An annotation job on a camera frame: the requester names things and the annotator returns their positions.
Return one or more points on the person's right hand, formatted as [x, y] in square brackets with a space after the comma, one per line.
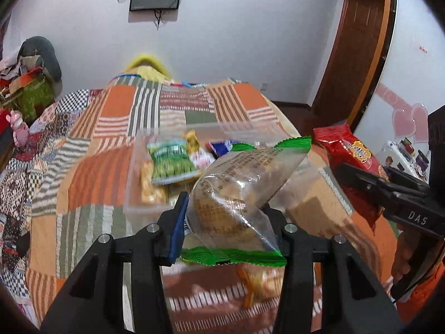
[405, 254]

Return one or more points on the orange snack packet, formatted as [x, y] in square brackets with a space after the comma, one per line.
[259, 283]

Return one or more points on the orange cardboard box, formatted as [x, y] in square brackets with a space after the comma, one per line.
[27, 78]

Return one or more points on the green bag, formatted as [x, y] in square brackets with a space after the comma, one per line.
[34, 99]

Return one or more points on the red box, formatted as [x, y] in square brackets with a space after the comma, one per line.
[5, 121]

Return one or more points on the small yellow pink snack packet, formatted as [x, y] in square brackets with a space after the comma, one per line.
[198, 151]

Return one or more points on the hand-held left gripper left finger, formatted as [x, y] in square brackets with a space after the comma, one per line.
[176, 231]

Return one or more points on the wooden door frame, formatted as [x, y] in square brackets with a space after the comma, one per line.
[354, 41]

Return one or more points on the pink rabbit toy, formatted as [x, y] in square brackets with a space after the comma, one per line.
[19, 128]

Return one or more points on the yellow pillow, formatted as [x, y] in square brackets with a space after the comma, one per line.
[147, 66]

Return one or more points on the pink heart wall sticker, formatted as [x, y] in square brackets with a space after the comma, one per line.
[410, 118]

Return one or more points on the blue snack packet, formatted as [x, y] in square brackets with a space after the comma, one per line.
[220, 148]

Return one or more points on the wall outlet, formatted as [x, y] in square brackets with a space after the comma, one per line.
[264, 87]

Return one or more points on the green snack packet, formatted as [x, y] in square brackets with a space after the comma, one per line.
[170, 163]

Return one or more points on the patchwork blanket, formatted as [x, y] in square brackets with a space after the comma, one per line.
[97, 181]

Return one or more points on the red snack packet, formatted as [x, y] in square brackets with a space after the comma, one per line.
[347, 146]

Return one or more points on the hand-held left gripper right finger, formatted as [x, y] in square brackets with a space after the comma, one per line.
[293, 248]

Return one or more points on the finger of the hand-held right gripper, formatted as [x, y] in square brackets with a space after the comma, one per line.
[365, 182]
[406, 178]

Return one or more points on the clear green-edged pastry packet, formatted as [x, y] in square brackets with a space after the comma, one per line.
[236, 195]

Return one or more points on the pile of clothes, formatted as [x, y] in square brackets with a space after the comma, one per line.
[10, 68]

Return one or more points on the clear plastic container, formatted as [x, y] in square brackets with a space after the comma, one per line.
[146, 210]

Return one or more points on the yellow cracker packet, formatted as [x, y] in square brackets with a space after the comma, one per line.
[151, 188]

